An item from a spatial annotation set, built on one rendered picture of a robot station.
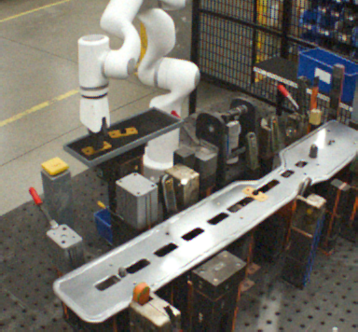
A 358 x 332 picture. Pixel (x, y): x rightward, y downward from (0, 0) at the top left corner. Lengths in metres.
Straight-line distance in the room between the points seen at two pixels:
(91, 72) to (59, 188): 0.34
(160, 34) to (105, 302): 0.97
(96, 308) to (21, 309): 0.49
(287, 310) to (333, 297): 0.18
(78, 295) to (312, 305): 0.80
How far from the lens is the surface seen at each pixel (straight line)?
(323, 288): 1.85
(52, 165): 1.54
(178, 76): 2.02
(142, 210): 1.52
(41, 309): 1.74
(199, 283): 1.38
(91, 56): 1.44
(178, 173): 1.63
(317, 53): 2.59
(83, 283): 1.38
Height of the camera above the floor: 1.96
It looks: 30 degrees down
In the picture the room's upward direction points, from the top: 2 degrees clockwise
